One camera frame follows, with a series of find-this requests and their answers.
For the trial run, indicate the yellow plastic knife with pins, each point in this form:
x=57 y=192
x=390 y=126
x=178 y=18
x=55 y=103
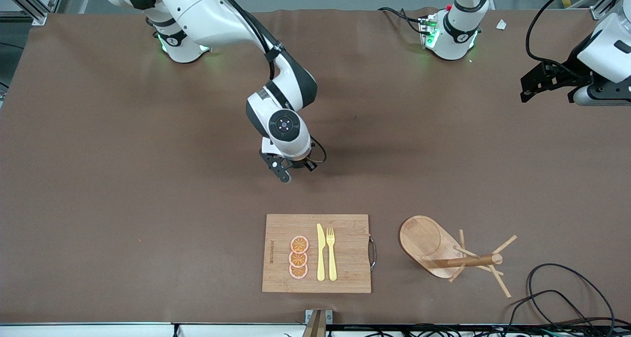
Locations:
x=321 y=258

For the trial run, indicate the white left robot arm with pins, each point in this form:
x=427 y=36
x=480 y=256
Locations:
x=456 y=31

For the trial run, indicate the small white paper scrap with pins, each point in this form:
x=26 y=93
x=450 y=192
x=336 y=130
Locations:
x=501 y=24

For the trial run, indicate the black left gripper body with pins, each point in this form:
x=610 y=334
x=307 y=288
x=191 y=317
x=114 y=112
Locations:
x=567 y=70

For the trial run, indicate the toy orange slice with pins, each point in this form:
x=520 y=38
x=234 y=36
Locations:
x=297 y=259
x=299 y=244

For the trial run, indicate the white table edge rail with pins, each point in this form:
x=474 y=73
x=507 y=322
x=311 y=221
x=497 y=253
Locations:
x=98 y=329

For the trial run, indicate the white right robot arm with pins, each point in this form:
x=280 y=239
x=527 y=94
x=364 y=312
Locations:
x=207 y=12

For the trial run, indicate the wooden mug tree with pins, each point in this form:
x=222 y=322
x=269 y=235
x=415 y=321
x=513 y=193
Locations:
x=424 y=241

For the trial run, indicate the aluminium frame post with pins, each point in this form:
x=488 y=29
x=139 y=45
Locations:
x=29 y=4
x=606 y=4

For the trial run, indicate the yellow plastic fork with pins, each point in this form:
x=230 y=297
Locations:
x=332 y=258

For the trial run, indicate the wooden cutting board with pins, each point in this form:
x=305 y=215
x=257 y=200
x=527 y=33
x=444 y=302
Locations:
x=345 y=253

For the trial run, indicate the metal table edge bracket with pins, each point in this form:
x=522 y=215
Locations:
x=318 y=320

